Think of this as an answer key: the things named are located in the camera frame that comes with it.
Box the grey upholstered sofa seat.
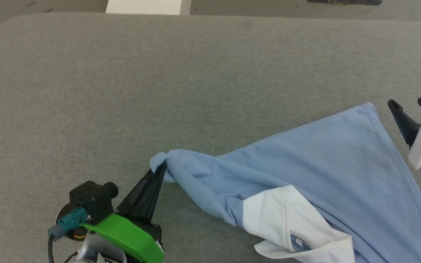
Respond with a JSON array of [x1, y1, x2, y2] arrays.
[[0, 13, 421, 263]]

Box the black floor mat strips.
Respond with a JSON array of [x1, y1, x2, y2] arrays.
[[307, 0, 383, 6]]

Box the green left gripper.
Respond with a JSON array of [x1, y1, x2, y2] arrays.
[[83, 163, 167, 263]]

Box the white box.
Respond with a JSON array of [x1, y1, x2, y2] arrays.
[[106, 0, 192, 16]]

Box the light blue and white shirt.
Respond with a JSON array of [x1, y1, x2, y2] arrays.
[[149, 102, 421, 263]]

